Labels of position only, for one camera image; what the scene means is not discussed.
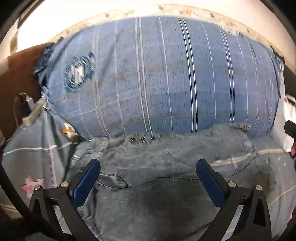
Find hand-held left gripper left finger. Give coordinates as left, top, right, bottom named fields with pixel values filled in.
left=29, top=159, right=101, bottom=241

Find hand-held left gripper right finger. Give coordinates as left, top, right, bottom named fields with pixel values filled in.
left=196, top=159, right=272, bottom=241

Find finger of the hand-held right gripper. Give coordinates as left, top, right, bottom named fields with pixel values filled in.
left=284, top=120, right=296, bottom=140

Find grey denim pants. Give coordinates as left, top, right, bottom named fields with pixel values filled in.
left=79, top=123, right=278, bottom=241

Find white paper bag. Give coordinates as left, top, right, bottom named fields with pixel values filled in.
left=274, top=94, right=296, bottom=153

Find grey star print bed sheet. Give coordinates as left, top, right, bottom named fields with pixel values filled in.
left=1, top=109, right=296, bottom=241

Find white power strip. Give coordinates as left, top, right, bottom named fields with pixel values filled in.
left=22, top=97, right=48, bottom=127

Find blue plaid pillow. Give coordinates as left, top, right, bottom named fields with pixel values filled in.
left=32, top=16, right=285, bottom=141

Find brown wooden headboard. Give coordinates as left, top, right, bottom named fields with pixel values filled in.
left=0, top=43, right=50, bottom=142

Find black cable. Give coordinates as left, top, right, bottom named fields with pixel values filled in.
left=0, top=160, right=74, bottom=241

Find white charging cable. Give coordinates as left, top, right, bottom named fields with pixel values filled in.
left=13, top=92, right=29, bottom=129

